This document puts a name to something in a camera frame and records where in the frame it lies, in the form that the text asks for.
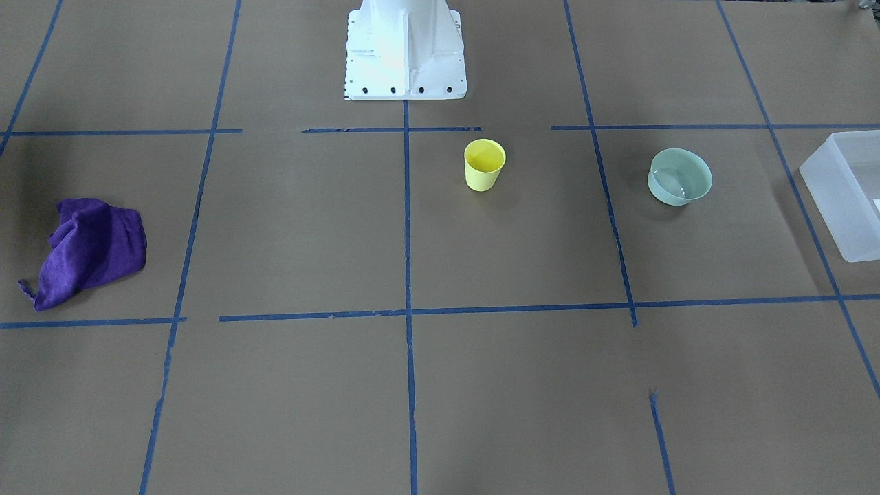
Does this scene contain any yellow plastic cup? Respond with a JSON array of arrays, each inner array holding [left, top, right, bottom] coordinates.
[[464, 138, 507, 192]]

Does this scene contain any clear plastic storage box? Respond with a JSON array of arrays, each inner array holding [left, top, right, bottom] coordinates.
[[799, 131, 879, 263]]

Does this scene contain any mint green bowl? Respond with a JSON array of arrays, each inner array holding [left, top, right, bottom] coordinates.
[[647, 148, 714, 206]]

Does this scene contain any purple microfibre cloth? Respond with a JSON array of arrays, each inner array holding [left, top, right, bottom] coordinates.
[[18, 197, 148, 312]]

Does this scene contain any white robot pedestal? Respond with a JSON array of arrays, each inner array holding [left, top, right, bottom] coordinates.
[[344, 1, 468, 101]]

